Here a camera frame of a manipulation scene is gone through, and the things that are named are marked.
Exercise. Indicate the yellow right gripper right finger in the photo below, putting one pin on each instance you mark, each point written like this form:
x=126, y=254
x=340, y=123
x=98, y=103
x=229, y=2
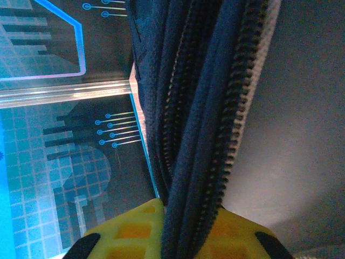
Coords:
x=237, y=240

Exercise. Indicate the aluminium enclosure frame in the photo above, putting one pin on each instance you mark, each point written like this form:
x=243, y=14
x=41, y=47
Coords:
x=67, y=93

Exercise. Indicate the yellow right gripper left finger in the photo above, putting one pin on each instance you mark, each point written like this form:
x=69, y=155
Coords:
x=126, y=237

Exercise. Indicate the navy student backpack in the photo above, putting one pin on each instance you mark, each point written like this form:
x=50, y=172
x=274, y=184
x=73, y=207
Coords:
x=205, y=94

